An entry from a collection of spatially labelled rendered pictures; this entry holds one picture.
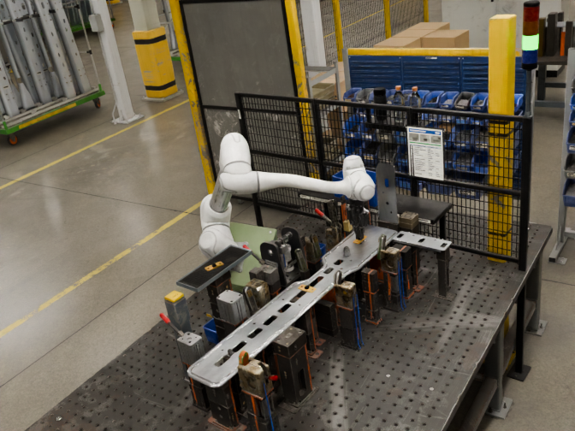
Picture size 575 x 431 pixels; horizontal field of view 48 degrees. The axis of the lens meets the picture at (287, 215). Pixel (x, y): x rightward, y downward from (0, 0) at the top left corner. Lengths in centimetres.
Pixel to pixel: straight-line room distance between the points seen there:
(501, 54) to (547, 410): 189
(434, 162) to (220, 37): 263
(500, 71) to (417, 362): 142
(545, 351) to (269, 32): 308
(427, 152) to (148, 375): 183
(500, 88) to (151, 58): 789
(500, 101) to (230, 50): 282
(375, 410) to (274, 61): 327
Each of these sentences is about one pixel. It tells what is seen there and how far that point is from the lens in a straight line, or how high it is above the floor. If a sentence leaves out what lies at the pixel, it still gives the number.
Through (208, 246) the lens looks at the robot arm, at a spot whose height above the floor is 103.
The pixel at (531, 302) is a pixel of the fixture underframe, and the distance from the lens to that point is 421.
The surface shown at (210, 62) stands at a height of 145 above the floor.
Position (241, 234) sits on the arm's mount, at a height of 94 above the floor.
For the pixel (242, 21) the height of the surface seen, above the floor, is 179.
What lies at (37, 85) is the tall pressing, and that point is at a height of 60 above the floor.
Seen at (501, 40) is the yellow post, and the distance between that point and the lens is 323.
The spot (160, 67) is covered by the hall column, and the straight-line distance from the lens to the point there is 1061.
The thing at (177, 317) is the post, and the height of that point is 107.
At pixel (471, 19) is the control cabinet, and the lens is 967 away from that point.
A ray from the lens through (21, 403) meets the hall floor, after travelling 454.
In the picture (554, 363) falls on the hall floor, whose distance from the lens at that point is 414.
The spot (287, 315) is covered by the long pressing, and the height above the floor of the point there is 100.
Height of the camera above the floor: 261
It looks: 26 degrees down
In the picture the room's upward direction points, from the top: 8 degrees counter-clockwise
